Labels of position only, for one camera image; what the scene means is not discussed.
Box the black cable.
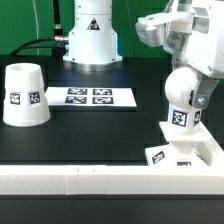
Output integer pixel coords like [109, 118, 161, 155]
[10, 0, 69, 56]

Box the white L-shaped fence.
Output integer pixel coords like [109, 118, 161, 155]
[0, 134, 224, 195]

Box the white lamp shade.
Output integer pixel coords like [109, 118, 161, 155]
[3, 63, 50, 127]

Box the white thin cable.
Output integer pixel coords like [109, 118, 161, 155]
[32, 0, 40, 56]

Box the white lamp bulb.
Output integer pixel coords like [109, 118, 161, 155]
[165, 66, 201, 134]

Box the white lamp base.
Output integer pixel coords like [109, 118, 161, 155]
[144, 120, 213, 167]

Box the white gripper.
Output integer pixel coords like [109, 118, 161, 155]
[136, 0, 224, 109]

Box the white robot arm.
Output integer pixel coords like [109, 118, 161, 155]
[63, 0, 224, 108]

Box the white marker sheet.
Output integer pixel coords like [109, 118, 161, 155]
[46, 87, 137, 108]

